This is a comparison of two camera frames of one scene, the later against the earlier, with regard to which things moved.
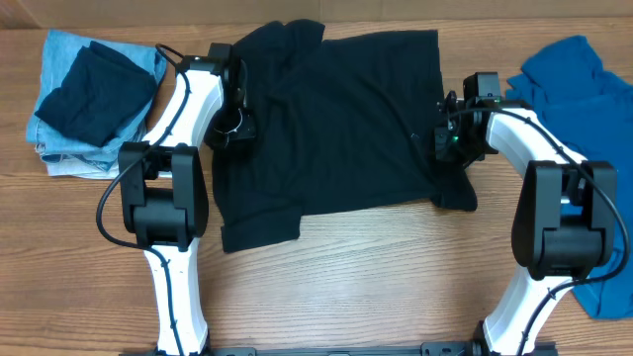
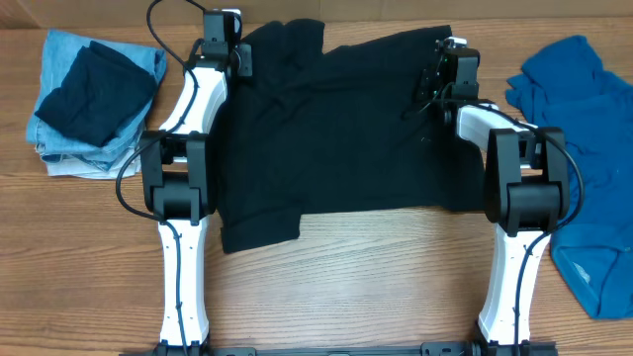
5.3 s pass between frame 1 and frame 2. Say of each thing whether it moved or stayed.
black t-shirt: stayed
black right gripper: moved
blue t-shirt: stayed
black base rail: stayed
